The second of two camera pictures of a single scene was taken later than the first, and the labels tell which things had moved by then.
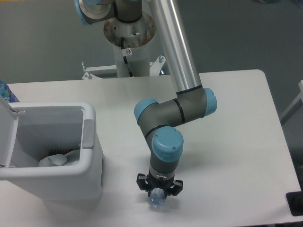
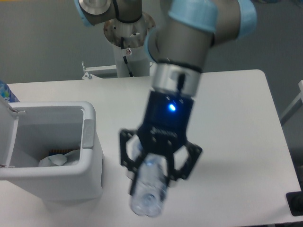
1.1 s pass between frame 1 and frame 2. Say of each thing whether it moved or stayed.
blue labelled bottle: stayed
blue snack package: stayed
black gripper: moved
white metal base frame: stayed
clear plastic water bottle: moved
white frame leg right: stayed
